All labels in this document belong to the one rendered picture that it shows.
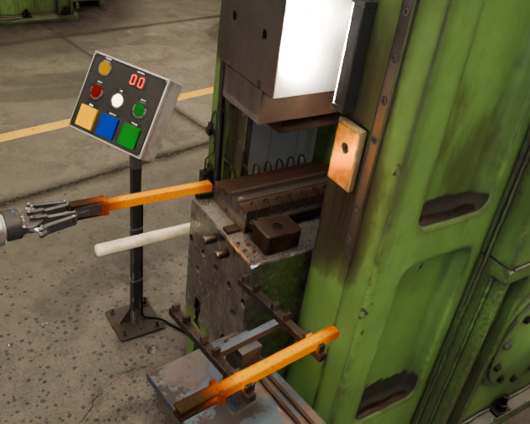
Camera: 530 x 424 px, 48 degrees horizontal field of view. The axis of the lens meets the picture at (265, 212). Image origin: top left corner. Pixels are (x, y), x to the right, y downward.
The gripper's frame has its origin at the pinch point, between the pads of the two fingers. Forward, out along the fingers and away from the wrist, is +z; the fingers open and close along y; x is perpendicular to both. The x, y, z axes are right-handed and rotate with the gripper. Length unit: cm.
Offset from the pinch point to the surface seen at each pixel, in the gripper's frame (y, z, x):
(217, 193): -10.0, 43.8, -12.3
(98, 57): -71, 27, 11
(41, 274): -105, 6, -107
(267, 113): 8, 47, 23
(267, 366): 58, 20, -10
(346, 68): 26, 55, 41
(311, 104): 8, 61, 23
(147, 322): -54, 39, -106
